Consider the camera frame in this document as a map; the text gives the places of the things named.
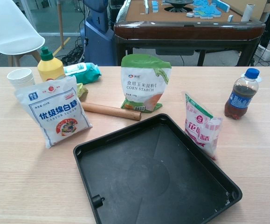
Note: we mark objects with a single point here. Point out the teal wet wipes pack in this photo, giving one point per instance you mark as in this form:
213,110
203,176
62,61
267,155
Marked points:
88,73

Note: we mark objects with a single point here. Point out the white castor sugar bag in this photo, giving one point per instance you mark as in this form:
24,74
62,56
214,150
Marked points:
55,112

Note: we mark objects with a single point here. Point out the black baking tray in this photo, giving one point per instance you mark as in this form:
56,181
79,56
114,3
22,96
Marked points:
148,175

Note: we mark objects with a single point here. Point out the white chair wooden legs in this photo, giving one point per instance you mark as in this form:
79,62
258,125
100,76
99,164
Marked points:
8,28

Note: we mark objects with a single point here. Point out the white paper cup stack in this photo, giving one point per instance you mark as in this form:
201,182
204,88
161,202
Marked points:
20,77

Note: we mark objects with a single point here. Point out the wooden rolling pin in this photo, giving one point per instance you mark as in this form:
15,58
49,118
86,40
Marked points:
111,110

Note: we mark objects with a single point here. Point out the blue machine base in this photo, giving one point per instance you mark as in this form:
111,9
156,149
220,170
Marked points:
97,42

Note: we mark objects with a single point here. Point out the green white corn starch bag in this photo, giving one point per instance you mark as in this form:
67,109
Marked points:
141,86

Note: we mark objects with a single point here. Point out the black mahjong table centre dish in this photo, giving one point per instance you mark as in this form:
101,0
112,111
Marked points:
177,4

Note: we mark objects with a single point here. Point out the dark wood mahjong table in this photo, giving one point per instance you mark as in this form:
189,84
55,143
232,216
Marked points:
183,30

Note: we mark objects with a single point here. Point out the yellow bottle green cap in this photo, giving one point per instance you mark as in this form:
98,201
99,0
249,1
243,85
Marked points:
49,67

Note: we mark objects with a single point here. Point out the small red white packet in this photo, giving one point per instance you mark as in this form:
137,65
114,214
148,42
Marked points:
200,126

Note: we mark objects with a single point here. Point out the white paper roll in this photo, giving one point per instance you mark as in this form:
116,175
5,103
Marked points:
247,12

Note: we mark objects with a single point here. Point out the cola bottle blue cap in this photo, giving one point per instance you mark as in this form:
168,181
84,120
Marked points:
238,100

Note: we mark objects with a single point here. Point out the long mahjong tile row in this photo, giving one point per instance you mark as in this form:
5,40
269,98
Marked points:
146,5

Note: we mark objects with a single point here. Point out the flat white mahjong tile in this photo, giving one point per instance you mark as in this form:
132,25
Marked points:
190,15

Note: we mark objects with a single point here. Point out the upright blue white mahjong tile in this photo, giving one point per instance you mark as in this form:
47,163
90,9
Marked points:
230,18

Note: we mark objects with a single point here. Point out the short mahjong tile stack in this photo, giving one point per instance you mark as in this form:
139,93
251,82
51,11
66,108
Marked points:
155,6

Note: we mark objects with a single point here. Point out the blue mahjong tile heap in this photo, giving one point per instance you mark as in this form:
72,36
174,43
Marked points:
205,10

